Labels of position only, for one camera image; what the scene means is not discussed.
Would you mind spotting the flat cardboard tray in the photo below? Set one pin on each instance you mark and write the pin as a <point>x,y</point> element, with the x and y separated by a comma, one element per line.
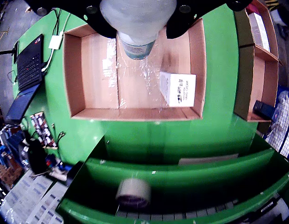
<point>98,81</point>

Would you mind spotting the black label printer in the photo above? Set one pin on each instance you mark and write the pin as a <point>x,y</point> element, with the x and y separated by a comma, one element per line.
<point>74,173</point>

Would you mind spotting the pink textured box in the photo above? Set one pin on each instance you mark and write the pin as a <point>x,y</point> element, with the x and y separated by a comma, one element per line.
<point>251,7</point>

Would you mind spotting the white label sheet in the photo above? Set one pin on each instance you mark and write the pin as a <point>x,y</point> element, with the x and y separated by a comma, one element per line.
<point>28,193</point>
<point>49,205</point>

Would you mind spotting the beige card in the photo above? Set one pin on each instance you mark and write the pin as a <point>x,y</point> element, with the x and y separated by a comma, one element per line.
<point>207,159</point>

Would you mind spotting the white power strip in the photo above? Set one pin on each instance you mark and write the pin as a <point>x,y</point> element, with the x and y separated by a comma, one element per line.
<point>58,175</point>

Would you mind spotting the blue plastic object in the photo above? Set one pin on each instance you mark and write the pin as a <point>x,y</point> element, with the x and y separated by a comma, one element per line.
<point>63,166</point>

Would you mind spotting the grid label sheet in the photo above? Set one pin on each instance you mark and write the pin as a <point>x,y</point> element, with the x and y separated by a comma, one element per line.
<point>181,212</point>

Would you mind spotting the long white printed box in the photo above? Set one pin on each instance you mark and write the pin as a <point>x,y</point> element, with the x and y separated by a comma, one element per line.
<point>259,32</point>

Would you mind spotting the translucent bottle with teal label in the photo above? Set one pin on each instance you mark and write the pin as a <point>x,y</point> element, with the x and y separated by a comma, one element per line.
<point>137,23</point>

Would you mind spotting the open brown cardboard box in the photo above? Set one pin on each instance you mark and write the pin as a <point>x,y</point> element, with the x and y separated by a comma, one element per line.
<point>242,81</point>
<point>245,28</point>

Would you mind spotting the black laptop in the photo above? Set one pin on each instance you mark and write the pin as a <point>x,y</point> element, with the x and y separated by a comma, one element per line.
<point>30,63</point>

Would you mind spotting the green metal shelf unit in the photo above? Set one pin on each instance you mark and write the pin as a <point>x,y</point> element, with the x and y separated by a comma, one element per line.
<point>181,175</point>

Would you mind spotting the navy blue product box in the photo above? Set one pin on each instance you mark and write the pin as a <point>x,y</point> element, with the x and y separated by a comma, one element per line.
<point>265,109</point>

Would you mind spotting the clear packing tape roll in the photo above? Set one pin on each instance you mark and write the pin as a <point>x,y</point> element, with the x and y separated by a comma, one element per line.
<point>135,190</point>

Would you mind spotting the brown product carton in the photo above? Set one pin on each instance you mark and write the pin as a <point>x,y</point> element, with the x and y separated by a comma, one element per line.
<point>7,173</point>

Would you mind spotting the blue mesh pallet crate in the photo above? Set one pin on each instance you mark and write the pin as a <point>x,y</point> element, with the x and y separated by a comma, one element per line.
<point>283,121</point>

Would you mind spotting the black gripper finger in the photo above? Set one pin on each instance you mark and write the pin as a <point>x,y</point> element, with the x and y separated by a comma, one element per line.
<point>205,7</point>
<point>72,9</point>

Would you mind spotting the white hand cream box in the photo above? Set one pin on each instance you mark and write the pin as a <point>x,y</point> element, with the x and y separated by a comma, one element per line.
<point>181,89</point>

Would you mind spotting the product photo sheet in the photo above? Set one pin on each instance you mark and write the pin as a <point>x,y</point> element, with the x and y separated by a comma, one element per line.
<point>43,129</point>

